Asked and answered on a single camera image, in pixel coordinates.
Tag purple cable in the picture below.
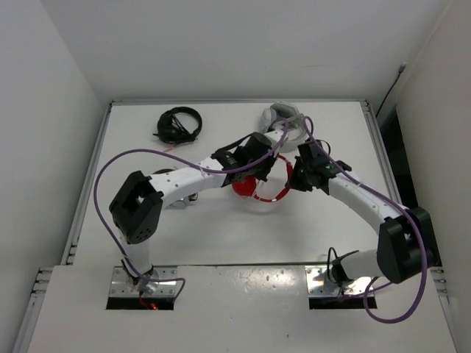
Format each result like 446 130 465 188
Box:
302 115 433 324
93 116 291 295

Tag metal base plate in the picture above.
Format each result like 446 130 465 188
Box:
305 264 372 299
108 266 177 299

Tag black wall cable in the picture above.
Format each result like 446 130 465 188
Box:
375 65 406 118

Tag black headphones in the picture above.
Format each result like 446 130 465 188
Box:
153 107 203 146

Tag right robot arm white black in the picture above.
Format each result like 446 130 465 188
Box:
287 141 441 286

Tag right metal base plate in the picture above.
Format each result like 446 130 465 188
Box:
305 264 372 299

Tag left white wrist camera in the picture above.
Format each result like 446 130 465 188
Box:
263 129 288 149

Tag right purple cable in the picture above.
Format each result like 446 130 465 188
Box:
302 115 433 324

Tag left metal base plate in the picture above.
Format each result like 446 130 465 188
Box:
108 266 177 299

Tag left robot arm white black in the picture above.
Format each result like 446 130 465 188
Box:
109 130 283 284

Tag red over-ear headphones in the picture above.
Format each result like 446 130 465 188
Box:
232 154 294 203

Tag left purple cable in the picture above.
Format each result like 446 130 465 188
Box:
93 116 291 295

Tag brown silver headphones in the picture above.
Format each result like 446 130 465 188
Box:
153 168 199 210

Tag white headphone cable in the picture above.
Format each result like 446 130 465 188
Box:
242 176 280 214

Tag grey white headphones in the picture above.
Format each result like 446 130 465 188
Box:
259 101 308 153

